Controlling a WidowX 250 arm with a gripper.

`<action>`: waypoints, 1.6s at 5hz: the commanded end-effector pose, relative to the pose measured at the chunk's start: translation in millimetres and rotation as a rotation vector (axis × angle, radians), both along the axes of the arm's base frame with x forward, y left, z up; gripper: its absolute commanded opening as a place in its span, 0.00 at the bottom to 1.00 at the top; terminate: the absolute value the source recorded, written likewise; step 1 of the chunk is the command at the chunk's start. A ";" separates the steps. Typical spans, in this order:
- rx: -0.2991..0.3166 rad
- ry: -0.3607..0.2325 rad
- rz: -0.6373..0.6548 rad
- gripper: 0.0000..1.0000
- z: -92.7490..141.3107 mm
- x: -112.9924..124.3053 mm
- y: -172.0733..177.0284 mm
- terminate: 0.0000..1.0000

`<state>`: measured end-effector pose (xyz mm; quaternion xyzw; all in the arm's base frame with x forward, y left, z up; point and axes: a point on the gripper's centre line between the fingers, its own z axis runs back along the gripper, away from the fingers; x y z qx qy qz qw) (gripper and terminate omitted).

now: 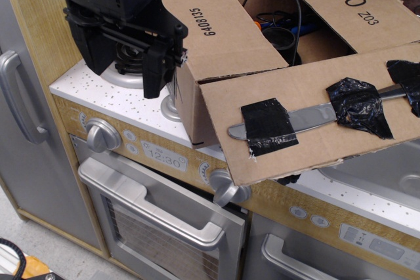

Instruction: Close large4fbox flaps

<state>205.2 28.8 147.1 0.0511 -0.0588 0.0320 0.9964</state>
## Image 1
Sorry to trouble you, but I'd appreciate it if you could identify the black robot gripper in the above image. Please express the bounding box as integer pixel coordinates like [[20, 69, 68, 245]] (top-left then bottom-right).
[[63, 0, 188, 99]]

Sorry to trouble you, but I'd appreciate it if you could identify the large brown cardboard box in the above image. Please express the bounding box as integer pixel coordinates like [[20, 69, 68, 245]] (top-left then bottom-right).
[[163, 0, 420, 186]]

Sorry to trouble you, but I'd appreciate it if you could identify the silver toy stove burner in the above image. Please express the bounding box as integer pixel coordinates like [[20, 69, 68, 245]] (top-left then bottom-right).
[[100, 43, 144, 89]]

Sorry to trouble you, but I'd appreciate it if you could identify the silver left oven knob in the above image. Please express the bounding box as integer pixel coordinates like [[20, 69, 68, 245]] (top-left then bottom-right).
[[86, 117, 122, 153]]

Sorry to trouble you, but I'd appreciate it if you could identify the silver oven knob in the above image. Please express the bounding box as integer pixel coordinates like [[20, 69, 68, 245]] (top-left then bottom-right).
[[86, 117, 122, 153], [209, 169, 252, 207]]

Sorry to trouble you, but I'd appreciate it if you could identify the toy kitchen play set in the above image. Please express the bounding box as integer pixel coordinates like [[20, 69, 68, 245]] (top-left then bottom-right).
[[11, 0, 419, 279]]

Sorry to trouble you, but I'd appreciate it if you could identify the black round cup in box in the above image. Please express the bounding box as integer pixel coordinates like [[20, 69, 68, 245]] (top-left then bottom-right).
[[262, 28, 295, 50]]

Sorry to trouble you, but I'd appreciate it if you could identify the black tape piece left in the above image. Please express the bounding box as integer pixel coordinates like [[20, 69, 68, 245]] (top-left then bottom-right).
[[241, 98, 299, 157]]

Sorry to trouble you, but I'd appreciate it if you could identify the black tape piece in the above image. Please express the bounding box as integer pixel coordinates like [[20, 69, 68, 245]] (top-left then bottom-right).
[[241, 98, 299, 157], [386, 60, 419, 117], [326, 77, 393, 140]]

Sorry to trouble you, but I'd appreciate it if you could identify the silver right oven knob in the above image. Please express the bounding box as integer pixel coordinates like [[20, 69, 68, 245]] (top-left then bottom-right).
[[209, 169, 252, 207]]

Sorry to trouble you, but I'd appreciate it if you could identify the silver oven door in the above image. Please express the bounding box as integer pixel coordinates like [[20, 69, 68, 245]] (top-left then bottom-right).
[[78, 157, 245, 279]]

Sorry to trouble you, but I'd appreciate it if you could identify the blue object in box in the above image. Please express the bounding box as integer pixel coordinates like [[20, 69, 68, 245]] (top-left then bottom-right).
[[291, 24, 317, 36]]

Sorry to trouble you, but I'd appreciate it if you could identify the orange object on floor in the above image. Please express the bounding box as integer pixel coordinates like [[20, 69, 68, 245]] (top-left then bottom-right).
[[22, 256, 50, 279]]

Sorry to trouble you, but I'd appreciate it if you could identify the black tape piece middle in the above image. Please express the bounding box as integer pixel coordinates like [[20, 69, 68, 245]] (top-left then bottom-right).
[[326, 77, 393, 140]]

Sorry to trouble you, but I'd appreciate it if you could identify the silver dishwasher door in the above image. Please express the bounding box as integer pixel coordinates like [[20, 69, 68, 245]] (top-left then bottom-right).
[[242, 214, 419, 279]]

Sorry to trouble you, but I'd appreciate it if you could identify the black tape piece right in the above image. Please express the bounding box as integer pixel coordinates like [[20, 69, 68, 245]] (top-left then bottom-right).
[[386, 60, 419, 117]]

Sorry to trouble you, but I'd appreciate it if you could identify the silver toy sink basin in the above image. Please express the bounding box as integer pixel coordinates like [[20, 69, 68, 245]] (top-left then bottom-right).
[[320, 140, 419, 210]]

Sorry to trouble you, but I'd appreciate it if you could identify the grey fridge door handle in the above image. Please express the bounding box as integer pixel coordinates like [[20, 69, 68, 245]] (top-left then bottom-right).
[[1, 50, 49, 144]]

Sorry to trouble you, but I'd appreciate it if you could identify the black cable in box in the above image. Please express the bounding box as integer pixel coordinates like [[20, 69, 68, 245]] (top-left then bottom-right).
[[241, 0, 305, 66]]

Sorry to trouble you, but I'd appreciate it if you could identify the black braided cable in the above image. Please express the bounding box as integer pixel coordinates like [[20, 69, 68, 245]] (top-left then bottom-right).
[[0, 237, 28, 280]]

